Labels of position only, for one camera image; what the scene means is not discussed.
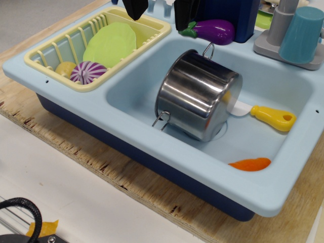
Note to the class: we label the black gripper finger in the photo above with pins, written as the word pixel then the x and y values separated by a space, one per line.
pixel 135 8
pixel 185 11

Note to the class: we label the stainless steel pot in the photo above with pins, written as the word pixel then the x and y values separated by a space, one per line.
pixel 197 95

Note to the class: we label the light blue toy sink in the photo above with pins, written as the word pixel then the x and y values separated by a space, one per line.
pixel 120 112

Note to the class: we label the purple toy eggplant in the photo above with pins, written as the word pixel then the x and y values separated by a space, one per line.
pixel 217 31

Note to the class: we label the light green plastic plate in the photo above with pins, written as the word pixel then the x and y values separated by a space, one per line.
pixel 111 44

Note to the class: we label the dark blue box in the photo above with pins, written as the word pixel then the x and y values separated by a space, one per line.
pixel 241 13

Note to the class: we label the cream yellow dish rack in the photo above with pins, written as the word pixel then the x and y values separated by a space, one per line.
pixel 71 44

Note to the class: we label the green plate in background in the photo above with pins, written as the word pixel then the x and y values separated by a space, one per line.
pixel 263 20

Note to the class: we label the purple white striped toy onion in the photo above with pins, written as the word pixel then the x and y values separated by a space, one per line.
pixel 85 72

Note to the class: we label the grey toy faucet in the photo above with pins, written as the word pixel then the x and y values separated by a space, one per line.
pixel 269 41

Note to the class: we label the yellow toy lemon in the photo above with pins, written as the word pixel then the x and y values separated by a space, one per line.
pixel 65 68

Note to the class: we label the teal plastic cup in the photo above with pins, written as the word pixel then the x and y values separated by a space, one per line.
pixel 301 39

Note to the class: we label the wooden plywood board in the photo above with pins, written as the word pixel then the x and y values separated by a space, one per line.
pixel 99 195

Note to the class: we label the orange toy carrot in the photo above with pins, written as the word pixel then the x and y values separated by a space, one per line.
pixel 251 165

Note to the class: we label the yellow tape piece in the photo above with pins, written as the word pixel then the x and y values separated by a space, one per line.
pixel 48 228

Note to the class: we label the yellow handled toy knife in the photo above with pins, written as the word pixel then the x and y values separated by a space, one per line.
pixel 280 120

